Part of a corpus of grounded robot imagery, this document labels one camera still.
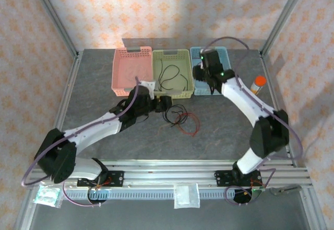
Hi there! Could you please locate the red cable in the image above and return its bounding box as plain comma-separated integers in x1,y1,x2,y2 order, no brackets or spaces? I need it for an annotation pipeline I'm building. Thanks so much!
175,112,201,138

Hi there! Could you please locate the green plastic basket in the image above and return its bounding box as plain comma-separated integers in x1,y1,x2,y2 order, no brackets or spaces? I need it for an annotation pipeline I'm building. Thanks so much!
152,49,196,100

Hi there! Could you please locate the blue plastic basket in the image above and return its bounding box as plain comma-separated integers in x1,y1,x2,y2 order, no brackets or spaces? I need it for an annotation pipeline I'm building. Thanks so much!
189,46,235,96

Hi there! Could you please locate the orange capped bottle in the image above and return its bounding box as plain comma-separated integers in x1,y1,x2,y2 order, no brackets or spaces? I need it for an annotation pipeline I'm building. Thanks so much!
248,75,267,96

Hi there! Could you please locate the pink plastic basket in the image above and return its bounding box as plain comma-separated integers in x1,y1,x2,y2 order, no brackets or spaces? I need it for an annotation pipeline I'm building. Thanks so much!
111,46,153,97

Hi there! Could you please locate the clear bag with white pad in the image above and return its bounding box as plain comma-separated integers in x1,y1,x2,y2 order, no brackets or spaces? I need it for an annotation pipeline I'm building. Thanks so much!
173,183,201,209

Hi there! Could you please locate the clear bag with green contents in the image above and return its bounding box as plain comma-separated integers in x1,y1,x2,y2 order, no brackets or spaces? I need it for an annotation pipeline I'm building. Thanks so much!
33,181,63,209

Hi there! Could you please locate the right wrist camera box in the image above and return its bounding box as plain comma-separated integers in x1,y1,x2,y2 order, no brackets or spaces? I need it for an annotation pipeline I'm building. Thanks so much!
200,47,223,70

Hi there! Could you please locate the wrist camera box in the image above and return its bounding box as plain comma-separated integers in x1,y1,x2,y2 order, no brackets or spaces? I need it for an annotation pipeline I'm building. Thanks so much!
200,47,223,70
129,80,157,105

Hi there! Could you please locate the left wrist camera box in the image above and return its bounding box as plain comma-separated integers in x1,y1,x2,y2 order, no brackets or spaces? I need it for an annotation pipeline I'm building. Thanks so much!
129,80,157,105

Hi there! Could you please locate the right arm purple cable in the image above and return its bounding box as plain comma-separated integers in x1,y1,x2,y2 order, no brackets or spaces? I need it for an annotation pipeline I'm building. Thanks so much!
203,37,303,205

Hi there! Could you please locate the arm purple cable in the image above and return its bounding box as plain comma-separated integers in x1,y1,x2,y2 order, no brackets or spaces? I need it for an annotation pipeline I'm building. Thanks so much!
203,37,303,205
21,76,143,207

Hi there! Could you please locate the aluminium table side rail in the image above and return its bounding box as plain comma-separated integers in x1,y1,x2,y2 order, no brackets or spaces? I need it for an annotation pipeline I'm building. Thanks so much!
56,50,84,130
260,50,299,167

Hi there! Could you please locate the aluminium mounting rail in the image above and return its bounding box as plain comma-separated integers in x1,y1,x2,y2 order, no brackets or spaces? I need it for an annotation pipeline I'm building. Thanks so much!
28,159,313,189

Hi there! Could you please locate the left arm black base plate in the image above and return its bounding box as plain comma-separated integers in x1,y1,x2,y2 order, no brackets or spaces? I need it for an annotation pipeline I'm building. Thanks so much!
77,171,124,188

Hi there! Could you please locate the grey slotted cable duct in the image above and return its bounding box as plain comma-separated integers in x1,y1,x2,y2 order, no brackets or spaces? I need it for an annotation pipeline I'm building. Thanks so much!
64,189,258,199

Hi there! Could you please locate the aluminium frame post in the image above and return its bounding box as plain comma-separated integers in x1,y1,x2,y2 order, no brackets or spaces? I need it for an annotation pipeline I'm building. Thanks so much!
27,0,80,58
260,0,311,56

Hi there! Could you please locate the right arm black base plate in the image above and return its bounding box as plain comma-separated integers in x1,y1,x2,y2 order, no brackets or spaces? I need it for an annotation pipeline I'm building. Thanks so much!
214,170,263,188

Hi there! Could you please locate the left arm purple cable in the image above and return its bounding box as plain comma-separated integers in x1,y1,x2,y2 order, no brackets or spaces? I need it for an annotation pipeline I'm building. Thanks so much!
21,76,143,207

